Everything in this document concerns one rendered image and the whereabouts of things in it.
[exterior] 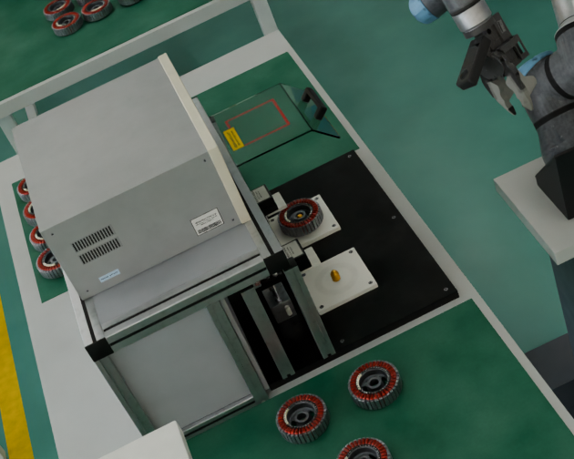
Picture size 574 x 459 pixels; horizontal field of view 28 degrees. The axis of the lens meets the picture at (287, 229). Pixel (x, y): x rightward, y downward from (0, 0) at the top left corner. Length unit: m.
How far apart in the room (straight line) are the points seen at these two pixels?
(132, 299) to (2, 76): 1.95
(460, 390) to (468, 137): 1.94
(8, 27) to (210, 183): 2.26
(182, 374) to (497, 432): 0.66
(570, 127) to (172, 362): 1.03
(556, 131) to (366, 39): 2.36
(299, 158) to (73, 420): 0.95
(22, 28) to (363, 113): 1.33
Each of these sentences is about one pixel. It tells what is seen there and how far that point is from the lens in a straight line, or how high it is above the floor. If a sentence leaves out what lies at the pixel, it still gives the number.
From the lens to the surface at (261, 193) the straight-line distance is 2.78.
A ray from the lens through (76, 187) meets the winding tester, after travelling 2.36.
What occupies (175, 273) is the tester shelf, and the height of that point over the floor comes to 1.11.
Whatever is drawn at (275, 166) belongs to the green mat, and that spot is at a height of 0.75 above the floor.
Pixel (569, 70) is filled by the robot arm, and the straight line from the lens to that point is 2.62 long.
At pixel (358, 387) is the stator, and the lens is 2.43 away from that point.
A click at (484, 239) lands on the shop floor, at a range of 3.81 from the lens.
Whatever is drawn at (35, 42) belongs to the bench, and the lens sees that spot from 4.28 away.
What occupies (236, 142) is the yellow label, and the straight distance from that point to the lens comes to 2.72.
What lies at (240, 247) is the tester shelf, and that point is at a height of 1.11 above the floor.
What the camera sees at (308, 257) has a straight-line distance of 2.61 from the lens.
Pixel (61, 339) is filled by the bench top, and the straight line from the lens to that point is 2.96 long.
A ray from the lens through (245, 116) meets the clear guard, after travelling 2.79.
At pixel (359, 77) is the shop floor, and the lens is 4.71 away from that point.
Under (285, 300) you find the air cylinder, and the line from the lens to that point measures 2.62.
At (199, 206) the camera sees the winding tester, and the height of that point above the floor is 1.20.
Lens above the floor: 2.59
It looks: 39 degrees down
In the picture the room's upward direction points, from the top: 23 degrees counter-clockwise
